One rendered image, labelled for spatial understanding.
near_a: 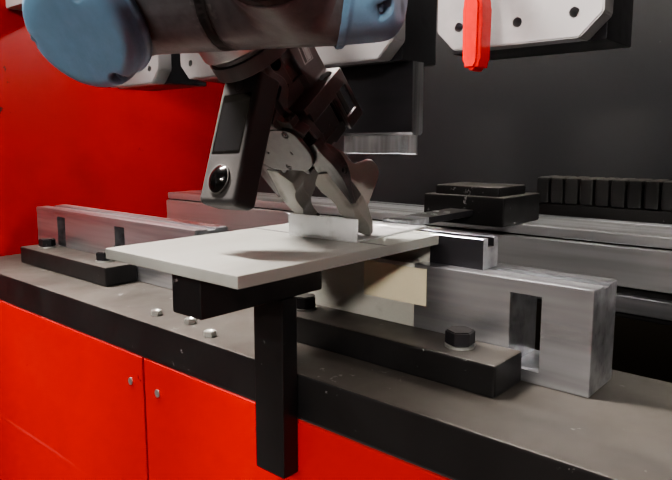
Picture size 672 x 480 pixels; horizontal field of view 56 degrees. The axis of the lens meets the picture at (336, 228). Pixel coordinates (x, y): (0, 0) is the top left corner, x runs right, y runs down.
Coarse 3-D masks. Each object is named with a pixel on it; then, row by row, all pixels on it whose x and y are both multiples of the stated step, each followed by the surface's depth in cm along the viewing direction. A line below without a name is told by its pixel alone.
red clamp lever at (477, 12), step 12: (468, 0) 52; (480, 0) 52; (468, 12) 52; (480, 12) 52; (468, 24) 52; (480, 24) 52; (468, 36) 52; (480, 36) 52; (468, 48) 53; (480, 48) 52; (468, 60) 53; (480, 60) 53
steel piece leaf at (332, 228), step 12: (300, 216) 62; (312, 216) 62; (324, 216) 61; (300, 228) 63; (312, 228) 62; (324, 228) 61; (336, 228) 60; (348, 228) 59; (384, 228) 67; (396, 228) 67; (408, 228) 67; (348, 240) 59; (360, 240) 59
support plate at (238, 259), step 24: (168, 240) 60; (192, 240) 60; (216, 240) 60; (240, 240) 60; (264, 240) 60; (288, 240) 60; (312, 240) 60; (336, 240) 60; (384, 240) 60; (408, 240) 60; (432, 240) 63; (144, 264) 52; (168, 264) 50; (192, 264) 48; (216, 264) 48; (240, 264) 48; (264, 264) 48; (288, 264) 48; (312, 264) 50; (336, 264) 52; (240, 288) 44
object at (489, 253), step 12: (444, 240) 64; (456, 240) 63; (468, 240) 62; (480, 240) 61; (492, 240) 63; (432, 252) 65; (444, 252) 64; (456, 252) 63; (468, 252) 62; (480, 252) 61; (492, 252) 62; (444, 264) 64; (456, 264) 63; (468, 264) 62; (480, 264) 61; (492, 264) 63
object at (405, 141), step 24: (360, 72) 69; (384, 72) 67; (408, 72) 65; (360, 96) 69; (384, 96) 67; (408, 96) 65; (360, 120) 70; (384, 120) 68; (408, 120) 66; (360, 144) 71; (384, 144) 69; (408, 144) 67
